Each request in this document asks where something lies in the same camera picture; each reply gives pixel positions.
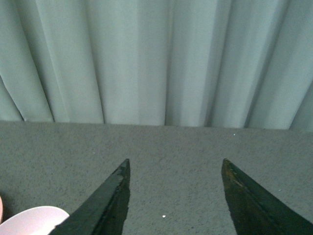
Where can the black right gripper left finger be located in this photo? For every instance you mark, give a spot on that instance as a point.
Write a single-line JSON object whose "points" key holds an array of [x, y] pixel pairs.
{"points": [[105, 211]]}

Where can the light pink bowl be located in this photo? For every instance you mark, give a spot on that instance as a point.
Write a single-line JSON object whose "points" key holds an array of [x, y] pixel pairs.
{"points": [[35, 221]]}

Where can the pink plate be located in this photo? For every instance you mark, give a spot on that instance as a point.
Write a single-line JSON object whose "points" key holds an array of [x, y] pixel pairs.
{"points": [[1, 210]]}

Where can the grey-white curtain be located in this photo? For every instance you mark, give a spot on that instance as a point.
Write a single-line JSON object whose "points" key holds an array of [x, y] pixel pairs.
{"points": [[216, 63]]}

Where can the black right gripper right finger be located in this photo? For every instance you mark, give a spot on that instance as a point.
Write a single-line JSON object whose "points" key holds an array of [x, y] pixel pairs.
{"points": [[254, 210]]}

